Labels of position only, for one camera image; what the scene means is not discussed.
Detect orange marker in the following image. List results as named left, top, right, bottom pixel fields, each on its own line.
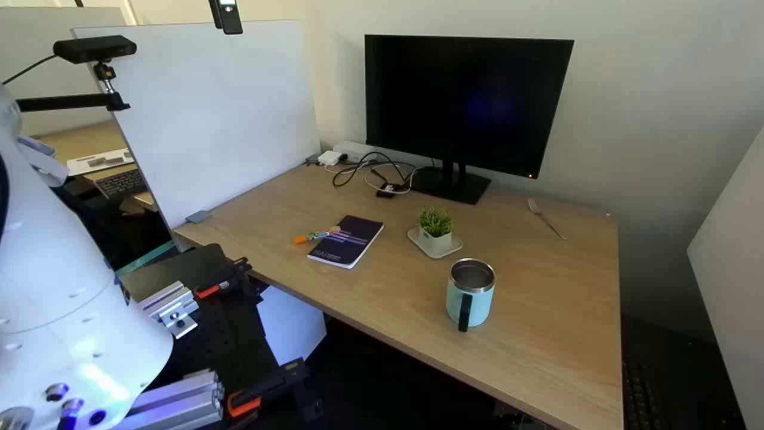
left=292, top=227, right=342, bottom=246

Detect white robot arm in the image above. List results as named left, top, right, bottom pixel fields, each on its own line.
left=0, top=89, right=172, bottom=430

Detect dark purple notebook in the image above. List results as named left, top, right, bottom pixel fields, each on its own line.
left=307, top=216, right=384, bottom=271

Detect small potted green plant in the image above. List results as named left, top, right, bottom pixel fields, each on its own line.
left=409, top=208, right=462, bottom=259

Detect white power strip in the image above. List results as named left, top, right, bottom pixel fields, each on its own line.
left=318, top=142, right=369, bottom=168

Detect teal steel mug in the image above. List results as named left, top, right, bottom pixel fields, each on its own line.
left=446, top=259, right=496, bottom=332

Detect black computer monitor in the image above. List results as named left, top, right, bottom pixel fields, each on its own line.
left=364, top=33, right=573, bottom=203

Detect white partition board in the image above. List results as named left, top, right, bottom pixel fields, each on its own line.
left=77, top=22, right=319, bottom=229

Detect black orange clamp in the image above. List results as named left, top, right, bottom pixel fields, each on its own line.
left=224, top=359, right=307, bottom=419

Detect black cable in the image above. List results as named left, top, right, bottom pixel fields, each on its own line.
left=329, top=148, right=415, bottom=193

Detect aluminium extrusion rail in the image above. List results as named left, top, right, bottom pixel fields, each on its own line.
left=114, top=371, right=224, bottom=430

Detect black camera on stand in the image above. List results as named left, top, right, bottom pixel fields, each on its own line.
left=18, top=37, right=136, bottom=112

